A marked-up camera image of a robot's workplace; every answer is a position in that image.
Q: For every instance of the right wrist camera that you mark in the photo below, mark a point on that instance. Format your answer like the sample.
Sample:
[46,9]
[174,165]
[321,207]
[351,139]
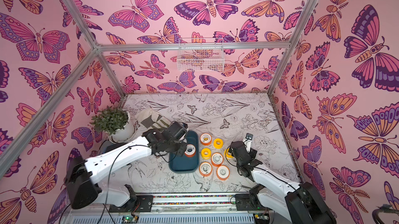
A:
[248,141]

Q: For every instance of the white wire wall basket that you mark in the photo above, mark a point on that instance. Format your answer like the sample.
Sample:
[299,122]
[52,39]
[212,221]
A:
[201,54]

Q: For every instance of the green potted plant white pot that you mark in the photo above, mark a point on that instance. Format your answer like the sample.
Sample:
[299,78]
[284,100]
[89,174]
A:
[116,122]

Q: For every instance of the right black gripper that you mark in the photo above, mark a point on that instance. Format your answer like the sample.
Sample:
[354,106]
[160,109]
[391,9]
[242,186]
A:
[238,148]

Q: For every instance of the orange sealing tape roll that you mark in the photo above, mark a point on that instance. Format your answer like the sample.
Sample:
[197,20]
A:
[217,159]
[228,154]
[190,151]
[223,172]
[205,169]
[205,139]

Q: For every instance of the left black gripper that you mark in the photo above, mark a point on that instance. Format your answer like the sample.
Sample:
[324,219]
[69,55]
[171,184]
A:
[183,148]

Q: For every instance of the teal plastic storage tray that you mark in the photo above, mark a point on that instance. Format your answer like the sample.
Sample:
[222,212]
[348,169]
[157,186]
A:
[188,161]

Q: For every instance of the beige grey work glove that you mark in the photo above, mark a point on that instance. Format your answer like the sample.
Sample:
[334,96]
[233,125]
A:
[150,119]

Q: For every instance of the yellow sealing tape roll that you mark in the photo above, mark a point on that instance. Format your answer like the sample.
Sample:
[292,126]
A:
[218,143]
[206,153]

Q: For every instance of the green circuit board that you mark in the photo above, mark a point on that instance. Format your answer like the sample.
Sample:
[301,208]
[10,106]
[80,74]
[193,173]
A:
[129,219]

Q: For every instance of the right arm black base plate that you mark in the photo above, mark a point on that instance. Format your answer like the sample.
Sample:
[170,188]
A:
[248,202]

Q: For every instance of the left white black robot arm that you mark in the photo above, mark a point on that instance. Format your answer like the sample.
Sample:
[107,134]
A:
[88,181]

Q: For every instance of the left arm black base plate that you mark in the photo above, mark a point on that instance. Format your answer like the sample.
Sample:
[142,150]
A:
[142,204]

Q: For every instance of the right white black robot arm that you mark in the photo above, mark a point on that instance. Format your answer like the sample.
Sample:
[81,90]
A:
[299,203]

